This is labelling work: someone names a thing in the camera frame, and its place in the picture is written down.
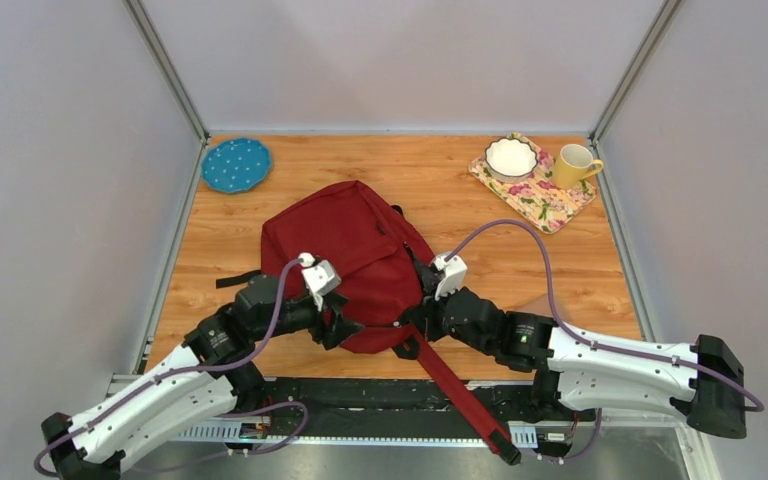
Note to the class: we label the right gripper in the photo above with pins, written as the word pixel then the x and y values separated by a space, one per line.
pixel 424 317

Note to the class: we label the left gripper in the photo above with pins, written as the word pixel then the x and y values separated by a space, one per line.
pixel 334 334

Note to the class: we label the red student backpack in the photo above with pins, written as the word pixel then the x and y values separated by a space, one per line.
pixel 384 266

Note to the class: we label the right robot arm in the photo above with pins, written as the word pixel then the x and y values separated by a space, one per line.
pixel 579 370

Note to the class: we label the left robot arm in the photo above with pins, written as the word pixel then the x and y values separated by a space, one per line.
pixel 210 374

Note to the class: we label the floral rectangular tray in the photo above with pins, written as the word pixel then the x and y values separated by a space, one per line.
pixel 547 207

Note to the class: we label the white scalloped bowl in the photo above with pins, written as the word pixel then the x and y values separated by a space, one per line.
pixel 510 160

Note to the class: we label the blue polka dot plate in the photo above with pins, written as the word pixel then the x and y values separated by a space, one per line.
pixel 237 165

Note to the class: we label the yellow mug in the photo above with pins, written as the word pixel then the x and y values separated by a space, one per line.
pixel 574 164

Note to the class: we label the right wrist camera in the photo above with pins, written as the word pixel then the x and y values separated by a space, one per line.
pixel 451 271

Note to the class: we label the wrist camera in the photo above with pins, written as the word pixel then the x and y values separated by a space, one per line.
pixel 451 271
pixel 320 277

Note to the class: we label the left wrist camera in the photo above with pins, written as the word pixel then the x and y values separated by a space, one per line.
pixel 320 277

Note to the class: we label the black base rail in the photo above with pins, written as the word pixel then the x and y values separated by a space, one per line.
pixel 357 410

